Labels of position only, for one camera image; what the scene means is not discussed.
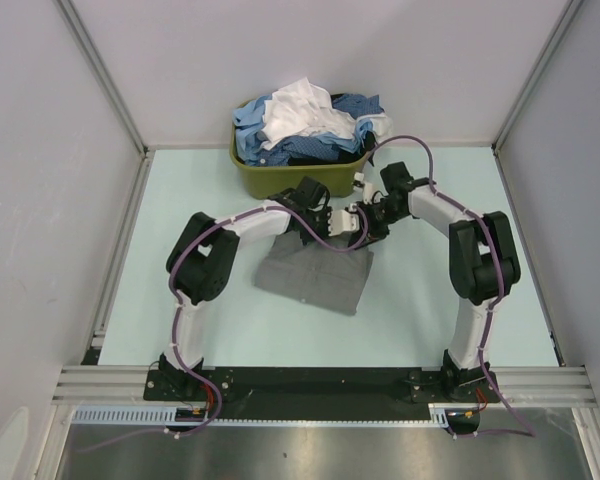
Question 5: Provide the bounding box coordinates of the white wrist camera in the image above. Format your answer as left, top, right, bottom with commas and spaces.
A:
352, 172, 376, 205
327, 204, 363, 237

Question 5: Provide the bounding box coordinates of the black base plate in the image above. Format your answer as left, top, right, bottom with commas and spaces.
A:
143, 360, 500, 415

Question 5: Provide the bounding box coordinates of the aluminium frame rail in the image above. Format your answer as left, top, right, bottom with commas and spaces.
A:
52, 366, 597, 408

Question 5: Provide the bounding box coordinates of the grey long sleeve shirt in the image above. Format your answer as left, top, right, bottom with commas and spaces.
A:
254, 232, 374, 316

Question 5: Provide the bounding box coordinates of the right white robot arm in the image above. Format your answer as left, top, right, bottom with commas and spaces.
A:
354, 163, 521, 401

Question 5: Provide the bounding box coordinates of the dark blue dotted shirt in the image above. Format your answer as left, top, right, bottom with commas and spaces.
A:
245, 90, 392, 167

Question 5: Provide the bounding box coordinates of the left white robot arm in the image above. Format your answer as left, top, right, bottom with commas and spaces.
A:
164, 177, 331, 400

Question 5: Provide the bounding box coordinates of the white slotted cable duct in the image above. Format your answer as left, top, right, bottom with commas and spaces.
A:
71, 403, 481, 427

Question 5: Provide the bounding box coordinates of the olive green laundry basket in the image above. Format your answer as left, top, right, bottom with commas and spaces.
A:
230, 112, 367, 199

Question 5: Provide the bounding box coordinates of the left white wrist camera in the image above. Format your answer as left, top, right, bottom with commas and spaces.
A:
327, 204, 363, 237

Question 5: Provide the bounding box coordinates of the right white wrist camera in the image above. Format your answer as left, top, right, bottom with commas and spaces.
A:
352, 172, 376, 205

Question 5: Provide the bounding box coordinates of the light blue shirt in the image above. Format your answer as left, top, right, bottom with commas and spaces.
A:
233, 96, 375, 167

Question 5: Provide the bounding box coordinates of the black garment with button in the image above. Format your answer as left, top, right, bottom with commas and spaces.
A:
285, 132, 377, 167

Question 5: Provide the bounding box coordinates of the white shirt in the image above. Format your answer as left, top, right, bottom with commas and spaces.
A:
260, 78, 393, 152

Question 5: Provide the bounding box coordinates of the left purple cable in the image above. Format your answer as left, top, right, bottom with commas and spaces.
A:
77, 202, 370, 454

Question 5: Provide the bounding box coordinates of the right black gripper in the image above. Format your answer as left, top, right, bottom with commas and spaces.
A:
347, 199, 406, 251

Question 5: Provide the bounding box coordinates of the purple cable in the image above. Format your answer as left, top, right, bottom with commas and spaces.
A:
357, 134, 536, 439
77, 202, 370, 454

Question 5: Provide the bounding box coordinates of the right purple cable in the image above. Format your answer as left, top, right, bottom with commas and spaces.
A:
357, 134, 536, 439

